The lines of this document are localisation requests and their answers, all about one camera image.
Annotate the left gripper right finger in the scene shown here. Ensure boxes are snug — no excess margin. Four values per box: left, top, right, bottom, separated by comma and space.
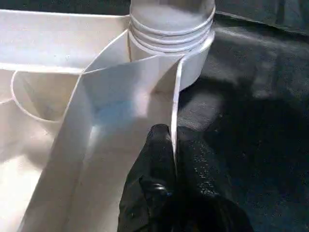
175, 127, 254, 232

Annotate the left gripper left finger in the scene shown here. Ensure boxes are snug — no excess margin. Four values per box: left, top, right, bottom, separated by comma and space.
117, 124, 177, 232

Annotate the white plastic table top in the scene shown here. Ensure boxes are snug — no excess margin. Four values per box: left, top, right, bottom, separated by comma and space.
0, 9, 216, 232

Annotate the white plastic table leg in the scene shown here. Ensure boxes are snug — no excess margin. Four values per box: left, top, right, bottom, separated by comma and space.
128, 0, 216, 54

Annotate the black work mat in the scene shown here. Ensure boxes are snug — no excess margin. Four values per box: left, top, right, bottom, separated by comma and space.
174, 0, 309, 232

